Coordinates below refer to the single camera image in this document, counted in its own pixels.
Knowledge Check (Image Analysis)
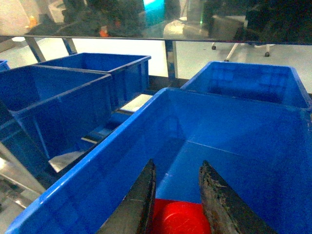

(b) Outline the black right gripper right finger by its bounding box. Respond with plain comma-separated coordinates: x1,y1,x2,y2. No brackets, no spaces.
198,160,276,234

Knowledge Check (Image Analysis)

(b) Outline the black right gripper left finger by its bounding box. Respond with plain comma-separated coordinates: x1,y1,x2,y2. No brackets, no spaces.
97,159,156,234

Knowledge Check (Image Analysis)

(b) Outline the red toy block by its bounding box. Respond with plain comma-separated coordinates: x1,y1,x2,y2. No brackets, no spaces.
150,198,212,234

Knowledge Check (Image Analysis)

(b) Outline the large blue shelf bin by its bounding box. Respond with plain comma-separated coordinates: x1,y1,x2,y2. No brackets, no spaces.
7,88,312,234

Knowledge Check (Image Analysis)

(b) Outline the left front blue bin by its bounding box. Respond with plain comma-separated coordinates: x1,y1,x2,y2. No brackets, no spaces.
0,65,113,159

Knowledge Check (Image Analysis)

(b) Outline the right rear blue bin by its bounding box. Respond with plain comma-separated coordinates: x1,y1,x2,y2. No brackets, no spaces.
181,61,312,110

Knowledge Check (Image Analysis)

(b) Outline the left rear blue bin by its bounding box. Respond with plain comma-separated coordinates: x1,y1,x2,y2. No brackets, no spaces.
37,53,151,110

